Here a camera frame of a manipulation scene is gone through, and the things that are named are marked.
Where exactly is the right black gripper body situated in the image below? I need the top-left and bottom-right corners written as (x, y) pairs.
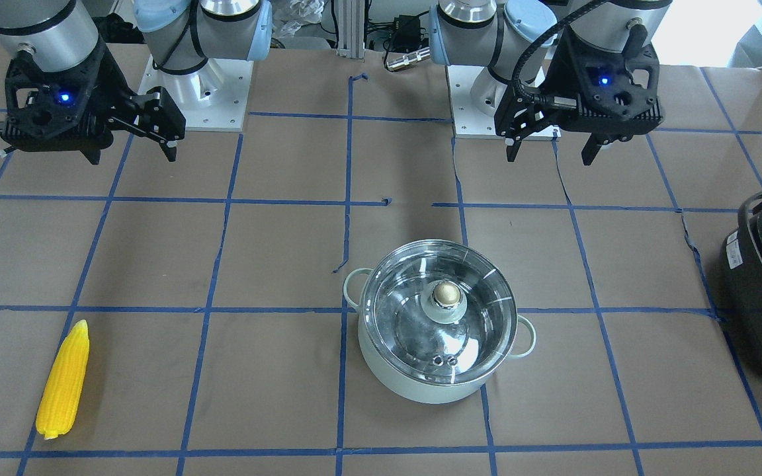
top-left (2, 40), bottom-right (187, 153)

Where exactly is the pale green cooking pot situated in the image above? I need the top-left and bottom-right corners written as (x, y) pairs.
top-left (343, 268), bottom-right (537, 404)

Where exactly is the glass pot lid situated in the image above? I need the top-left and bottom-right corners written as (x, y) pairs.
top-left (351, 240), bottom-right (517, 387)

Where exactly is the yellow corn cob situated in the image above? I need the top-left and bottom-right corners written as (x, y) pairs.
top-left (34, 319), bottom-right (91, 440)

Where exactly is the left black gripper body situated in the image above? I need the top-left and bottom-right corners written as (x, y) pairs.
top-left (495, 27), bottom-right (664, 145)

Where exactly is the silver cable connector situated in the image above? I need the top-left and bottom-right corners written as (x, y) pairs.
top-left (384, 46), bottom-right (431, 73)

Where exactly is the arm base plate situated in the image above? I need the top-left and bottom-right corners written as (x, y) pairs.
top-left (446, 65), bottom-right (506, 139)
top-left (138, 58), bottom-right (256, 133)

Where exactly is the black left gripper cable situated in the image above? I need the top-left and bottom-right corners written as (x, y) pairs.
top-left (512, 0), bottom-right (609, 106)

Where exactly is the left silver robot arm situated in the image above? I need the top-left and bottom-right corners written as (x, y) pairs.
top-left (429, 1), bottom-right (671, 166)

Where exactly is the aluminium frame post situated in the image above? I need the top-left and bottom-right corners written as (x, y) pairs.
top-left (331, 1), bottom-right (368, 60)

